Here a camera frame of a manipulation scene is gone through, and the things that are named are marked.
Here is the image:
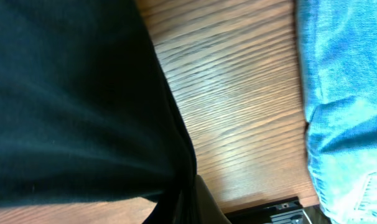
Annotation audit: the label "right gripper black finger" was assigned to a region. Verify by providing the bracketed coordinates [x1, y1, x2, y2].
[192, 175, 231, 224]

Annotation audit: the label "black t-shirt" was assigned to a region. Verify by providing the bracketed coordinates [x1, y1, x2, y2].
[0, 0, 200, 223]

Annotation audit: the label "light blue denim jeans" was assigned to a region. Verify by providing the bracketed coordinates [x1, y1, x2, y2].
[296, 0, 377, 223]

